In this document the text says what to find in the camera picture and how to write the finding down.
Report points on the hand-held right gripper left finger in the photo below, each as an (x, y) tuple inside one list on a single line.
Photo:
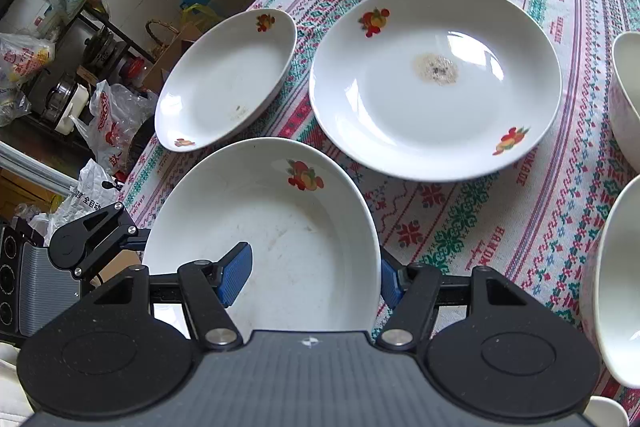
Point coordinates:
[(234, 276)]

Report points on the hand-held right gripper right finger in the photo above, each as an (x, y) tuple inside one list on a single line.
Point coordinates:
[(391, 283)]

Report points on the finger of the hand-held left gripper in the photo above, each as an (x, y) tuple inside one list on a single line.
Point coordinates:
[(112, 232)]

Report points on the white oval fruit-print plate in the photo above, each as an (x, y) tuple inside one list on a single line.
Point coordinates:
[(225, 82), (300, 232)]

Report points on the white plastic bag black print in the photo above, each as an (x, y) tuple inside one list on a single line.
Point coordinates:
[(80, 202)]

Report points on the patterned tablecloth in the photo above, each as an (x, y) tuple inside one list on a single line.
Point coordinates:
[(450, 227)]

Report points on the white red-print plastic bag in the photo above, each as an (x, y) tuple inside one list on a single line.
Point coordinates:
[(112, 122)]

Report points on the steel pot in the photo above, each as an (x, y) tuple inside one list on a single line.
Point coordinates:
[(67, 94)]

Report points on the red lid container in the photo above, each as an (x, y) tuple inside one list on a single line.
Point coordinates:
[(134, 69)]

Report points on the white round fruit-print plate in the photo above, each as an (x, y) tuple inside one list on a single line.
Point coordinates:
[(435, 107)]

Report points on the stack of pans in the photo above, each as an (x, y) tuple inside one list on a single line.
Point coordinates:
[(102, 49)]

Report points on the cardboard box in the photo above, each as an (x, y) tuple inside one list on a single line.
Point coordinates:
[(175, 57)]

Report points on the plastic bag red yellow print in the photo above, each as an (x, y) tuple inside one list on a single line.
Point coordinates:
[(22, 57)]

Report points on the wicker basket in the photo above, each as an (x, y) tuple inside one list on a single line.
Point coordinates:
[(160, 37)]

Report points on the black storage rack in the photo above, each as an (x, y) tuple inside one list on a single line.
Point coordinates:
[(75, 32)]

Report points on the white object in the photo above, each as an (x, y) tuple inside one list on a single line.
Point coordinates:
[(607, 413)]

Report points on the white floral bowl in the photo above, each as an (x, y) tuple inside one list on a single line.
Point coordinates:
[(627, 102)]

